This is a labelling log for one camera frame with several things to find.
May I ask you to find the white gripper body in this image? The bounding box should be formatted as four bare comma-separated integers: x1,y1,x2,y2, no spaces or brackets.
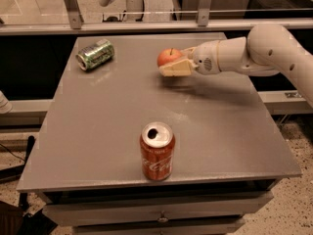
193,40,220,75

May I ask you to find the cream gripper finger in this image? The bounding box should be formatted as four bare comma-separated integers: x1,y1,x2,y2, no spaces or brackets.
158,59,198,76
181,47,195,57

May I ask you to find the red apple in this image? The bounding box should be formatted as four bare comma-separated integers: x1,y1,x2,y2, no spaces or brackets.
156,48,183,67

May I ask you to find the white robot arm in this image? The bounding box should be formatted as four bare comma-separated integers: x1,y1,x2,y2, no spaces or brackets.
157,23,313,106

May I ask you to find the red coke can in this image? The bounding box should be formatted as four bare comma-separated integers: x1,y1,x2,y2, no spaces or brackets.
140,121,176,181

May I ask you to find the green soda can lying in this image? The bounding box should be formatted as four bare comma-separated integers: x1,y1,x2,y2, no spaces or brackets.
76,39,114,71

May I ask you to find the grey cabinet drawer front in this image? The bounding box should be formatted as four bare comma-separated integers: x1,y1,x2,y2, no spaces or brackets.
43,191,273,226

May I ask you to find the white cylinder at left edge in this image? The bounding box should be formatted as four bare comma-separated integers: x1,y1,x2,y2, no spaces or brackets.
0,91,13,114

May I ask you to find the black chair base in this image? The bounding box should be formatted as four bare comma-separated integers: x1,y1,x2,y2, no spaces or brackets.
0,136,35,212

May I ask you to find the metal railing frame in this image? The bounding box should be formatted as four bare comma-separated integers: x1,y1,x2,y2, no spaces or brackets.
0,0,313,35

